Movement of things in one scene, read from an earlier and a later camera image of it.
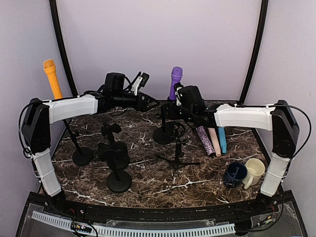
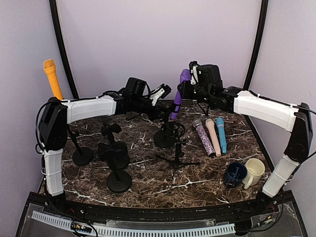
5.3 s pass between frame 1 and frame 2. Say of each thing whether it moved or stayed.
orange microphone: stayed
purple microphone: moved
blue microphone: stayed
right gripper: moved
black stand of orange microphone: stayed
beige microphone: stayed
